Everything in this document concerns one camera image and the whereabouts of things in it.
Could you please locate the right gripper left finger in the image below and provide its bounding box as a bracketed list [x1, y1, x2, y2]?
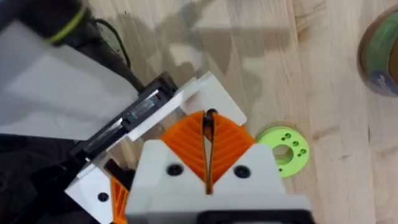
[125, 110, 208, 215]

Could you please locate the bare white finger of the left gripper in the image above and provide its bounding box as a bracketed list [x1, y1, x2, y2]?
[177, 71, 248, 127]

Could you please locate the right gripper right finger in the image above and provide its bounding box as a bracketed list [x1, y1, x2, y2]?
[208, 111, 289, 197]

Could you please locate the green disc with holes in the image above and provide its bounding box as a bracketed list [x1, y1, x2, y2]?
[255, 125, 310, 179]

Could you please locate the green and brown tape roll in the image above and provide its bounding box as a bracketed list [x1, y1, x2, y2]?
[356, 5, 398, 98]

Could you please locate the black cable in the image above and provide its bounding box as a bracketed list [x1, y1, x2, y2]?
[95, 18, 132, 70]

